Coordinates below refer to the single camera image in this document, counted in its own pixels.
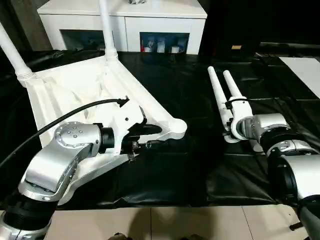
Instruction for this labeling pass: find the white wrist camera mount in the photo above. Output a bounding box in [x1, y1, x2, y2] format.
[225, 96, 256, 141]
[96, 101, 148, 158]

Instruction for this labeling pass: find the black robot foot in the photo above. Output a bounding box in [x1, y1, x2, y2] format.
[109, 231, 130, 240]

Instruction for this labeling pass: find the black work mat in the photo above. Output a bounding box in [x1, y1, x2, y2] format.
[0, 48, 320, 210]

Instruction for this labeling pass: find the black metal rail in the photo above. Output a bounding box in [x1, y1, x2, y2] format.
[259, 41, 320, 50]

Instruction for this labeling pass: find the white flat board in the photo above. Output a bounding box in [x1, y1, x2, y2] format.
[278, 56, 320, 100]

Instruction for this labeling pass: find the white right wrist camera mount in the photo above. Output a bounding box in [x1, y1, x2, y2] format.
[225, 96, 256, 141]

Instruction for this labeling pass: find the white plastic table leg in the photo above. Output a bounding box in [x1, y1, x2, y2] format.
[207, 66, 241, 144]
[98, 0, 119, 63]
[222, 70, 264, 153]
[0, 18, 35, 88]

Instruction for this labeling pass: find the white plastic table top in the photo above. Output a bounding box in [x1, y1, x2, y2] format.
[18, 56, 189, 206]

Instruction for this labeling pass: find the white cabinet with glass doors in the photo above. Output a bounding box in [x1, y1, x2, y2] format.
[36, 0, 208, 55]

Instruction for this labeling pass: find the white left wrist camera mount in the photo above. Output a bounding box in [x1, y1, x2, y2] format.
[96, 101, 148, 158]

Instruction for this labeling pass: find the black metal stand frame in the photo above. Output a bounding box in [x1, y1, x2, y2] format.
[289, 221, 305, 231]

